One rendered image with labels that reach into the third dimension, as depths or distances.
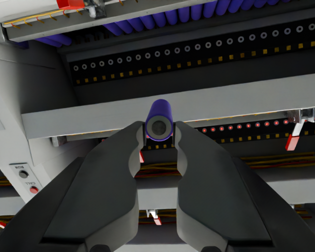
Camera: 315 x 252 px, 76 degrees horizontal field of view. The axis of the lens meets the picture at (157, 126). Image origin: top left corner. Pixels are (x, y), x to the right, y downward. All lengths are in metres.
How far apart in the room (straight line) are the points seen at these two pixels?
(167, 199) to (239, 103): 0.24
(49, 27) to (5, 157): 0.25
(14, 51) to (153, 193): 0.36
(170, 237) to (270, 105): 0.47
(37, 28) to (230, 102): 0.30
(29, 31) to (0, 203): 0.41
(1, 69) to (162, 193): 0.35
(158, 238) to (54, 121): 0.44
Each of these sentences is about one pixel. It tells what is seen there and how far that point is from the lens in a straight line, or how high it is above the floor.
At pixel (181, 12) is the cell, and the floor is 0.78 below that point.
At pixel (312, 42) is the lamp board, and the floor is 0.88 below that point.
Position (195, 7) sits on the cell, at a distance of 0.35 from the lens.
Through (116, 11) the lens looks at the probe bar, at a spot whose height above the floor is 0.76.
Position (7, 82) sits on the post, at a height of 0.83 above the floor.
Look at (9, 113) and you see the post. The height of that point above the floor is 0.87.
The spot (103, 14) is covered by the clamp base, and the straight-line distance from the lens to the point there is 0.31.
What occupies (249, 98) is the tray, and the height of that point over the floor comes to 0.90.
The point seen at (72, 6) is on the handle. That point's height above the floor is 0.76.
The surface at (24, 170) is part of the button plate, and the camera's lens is 0.47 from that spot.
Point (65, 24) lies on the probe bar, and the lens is 0.35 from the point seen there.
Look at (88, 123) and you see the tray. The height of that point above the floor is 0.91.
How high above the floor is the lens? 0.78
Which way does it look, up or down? 29 degrees up
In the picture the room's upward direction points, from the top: 168 degrees clockwise
